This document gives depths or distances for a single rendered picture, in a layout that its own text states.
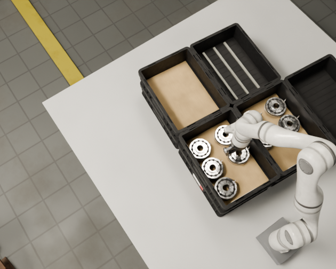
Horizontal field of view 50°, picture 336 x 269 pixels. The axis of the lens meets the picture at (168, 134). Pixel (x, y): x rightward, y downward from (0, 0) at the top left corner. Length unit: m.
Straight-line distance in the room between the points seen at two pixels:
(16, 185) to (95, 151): 0.99
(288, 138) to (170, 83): 0.84
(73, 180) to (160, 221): 1.02
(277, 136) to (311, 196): 0.22
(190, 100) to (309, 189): 0.86
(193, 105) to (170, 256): 0.74
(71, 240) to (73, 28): 1.74
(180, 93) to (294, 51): 0.77
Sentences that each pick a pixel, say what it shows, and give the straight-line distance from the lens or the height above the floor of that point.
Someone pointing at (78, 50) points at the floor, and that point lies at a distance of 3.12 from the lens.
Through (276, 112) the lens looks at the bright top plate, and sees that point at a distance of 1.85.
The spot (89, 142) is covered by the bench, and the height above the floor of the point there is 0.70.
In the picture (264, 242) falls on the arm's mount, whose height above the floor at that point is 0.76.
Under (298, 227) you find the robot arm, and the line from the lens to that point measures 1.46.
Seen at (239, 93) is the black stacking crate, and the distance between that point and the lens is 1.89.
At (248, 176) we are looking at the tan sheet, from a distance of 1.73.
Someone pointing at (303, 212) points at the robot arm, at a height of 1.23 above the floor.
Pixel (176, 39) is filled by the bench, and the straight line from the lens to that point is 2.21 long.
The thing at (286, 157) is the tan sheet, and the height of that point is 0.83.
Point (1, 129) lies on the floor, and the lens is 2.96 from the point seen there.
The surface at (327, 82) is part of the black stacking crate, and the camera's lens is 2.06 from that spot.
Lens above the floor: 2.46
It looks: 68 degrees down
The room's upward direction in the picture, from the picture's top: 1 degrees counter-clockwise
